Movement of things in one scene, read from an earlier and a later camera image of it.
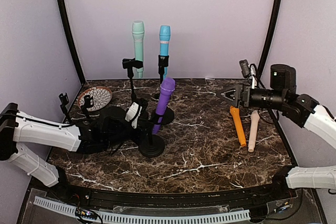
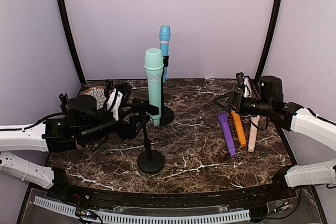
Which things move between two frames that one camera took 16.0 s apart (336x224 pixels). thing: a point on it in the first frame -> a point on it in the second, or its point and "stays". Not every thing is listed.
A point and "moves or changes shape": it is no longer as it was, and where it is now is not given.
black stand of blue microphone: (163, 61) stays
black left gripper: (142, 131) -> (132, 129)
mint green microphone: (138, 30) -> (154, 65)
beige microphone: (254, 116) stays
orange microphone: (235, 112) stays
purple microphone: (167, 86) -> (223, 118)
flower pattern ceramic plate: (102, 97) stays
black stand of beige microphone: (89, 102) moves or changes shape
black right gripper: (245, 93) -> (233, 97)
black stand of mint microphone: (130, 64) -> (150, 162)
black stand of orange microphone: (64, 100) stays
